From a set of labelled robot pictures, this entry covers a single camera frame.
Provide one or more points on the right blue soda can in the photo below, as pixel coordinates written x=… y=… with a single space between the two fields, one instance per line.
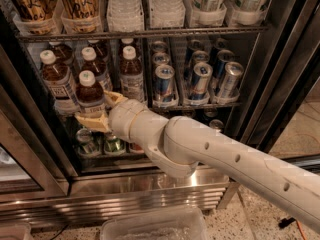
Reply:
x=216 y=124

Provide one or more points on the clear water bottle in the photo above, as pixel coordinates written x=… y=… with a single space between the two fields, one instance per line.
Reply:
x=166 y=13
x=125 y=15

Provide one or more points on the right gold tall can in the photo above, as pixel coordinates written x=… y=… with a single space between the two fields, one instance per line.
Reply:
x=80 y=15

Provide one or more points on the left red soda can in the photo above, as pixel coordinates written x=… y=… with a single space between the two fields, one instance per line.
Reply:
x=135 y=148

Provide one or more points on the left green label bottle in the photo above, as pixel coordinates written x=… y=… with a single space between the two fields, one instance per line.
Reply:
x=205 y=13

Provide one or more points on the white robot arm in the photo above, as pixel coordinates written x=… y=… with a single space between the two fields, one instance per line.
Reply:
x=177 y=145

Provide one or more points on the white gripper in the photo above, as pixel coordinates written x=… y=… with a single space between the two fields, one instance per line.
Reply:
x=124 y=118

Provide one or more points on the right green label bottle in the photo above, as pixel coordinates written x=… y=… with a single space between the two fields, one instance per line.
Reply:
x=244 y=12

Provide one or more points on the left green soda can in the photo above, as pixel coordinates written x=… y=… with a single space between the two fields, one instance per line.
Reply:
x=87 y=145

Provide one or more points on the energy drink can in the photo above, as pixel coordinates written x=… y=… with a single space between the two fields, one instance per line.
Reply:
x=226 y=90
x=164 y=86
x=197 y=84

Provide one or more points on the left clear water bottle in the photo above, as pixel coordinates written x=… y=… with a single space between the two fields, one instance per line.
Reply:
x=125 y=15

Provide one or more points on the front left energy drink can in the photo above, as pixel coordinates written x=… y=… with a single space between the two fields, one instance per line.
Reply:
x=164 y=86

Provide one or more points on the front middle energy drink can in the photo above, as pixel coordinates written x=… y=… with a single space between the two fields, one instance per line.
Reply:
x=197 y=84

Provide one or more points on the right clear water bottle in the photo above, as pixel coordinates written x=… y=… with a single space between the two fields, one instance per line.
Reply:
x=166 y=13

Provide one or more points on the clear plastic bin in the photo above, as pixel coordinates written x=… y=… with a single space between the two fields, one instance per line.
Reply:
x=177 y=223

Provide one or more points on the front right energy drink can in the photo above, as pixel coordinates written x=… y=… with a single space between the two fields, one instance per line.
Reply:
x=226 y=90

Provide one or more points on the tea bottle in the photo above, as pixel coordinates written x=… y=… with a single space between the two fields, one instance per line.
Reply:
x=131 y=75
x=90 y=95
x=60 y=81

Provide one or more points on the green label bottle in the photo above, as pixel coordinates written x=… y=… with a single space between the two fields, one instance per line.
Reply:
x=205 y=13
x=244 y=12

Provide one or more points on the stainless steel fridge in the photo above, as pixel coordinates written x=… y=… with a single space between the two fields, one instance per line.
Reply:
x=64 y=188

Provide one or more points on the fridge glass door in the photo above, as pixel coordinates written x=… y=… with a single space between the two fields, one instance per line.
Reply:
x=279 y=93

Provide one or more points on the right green soda can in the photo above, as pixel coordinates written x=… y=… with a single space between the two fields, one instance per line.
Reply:
x=113 y=145

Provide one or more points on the gold tall can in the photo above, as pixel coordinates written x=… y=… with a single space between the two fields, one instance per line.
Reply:
x=36 y=12
x=80 y=15

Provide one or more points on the green soda can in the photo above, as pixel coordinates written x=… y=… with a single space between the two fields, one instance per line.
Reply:
x=113 y=145
x=87 y=145

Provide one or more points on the left gold tall can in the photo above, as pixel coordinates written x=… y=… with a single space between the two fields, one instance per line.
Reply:
x=36 y=12

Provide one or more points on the black stand leg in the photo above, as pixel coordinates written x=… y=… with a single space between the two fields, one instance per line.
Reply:
x=285 y=222

